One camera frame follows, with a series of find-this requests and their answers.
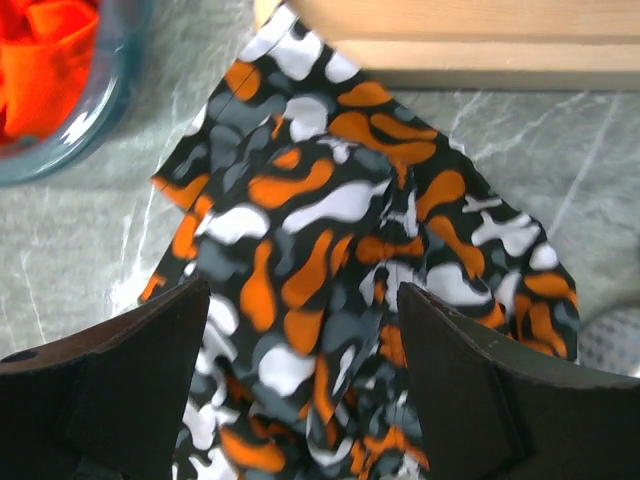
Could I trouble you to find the orange shorts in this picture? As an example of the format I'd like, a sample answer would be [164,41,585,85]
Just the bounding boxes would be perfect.
[1,0,100,145]

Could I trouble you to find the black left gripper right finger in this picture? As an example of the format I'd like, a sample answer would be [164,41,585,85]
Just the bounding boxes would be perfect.
[397,283,639,480]

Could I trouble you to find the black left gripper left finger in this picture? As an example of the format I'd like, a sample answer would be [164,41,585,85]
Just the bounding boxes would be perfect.
[1,278,209,479]

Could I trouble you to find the teal plastic bin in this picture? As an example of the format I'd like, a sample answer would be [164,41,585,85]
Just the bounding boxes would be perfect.
[1,1,153,187]

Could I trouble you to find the white laundry basket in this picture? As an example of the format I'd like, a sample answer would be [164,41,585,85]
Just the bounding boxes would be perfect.
[578,302,640,378]

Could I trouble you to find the camouflage patterned shorts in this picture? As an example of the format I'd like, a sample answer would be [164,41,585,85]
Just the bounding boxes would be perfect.
[142,4,579,479]

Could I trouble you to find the wooden clothes rack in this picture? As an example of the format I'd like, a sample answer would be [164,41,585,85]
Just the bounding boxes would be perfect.
[253,0,640,92]

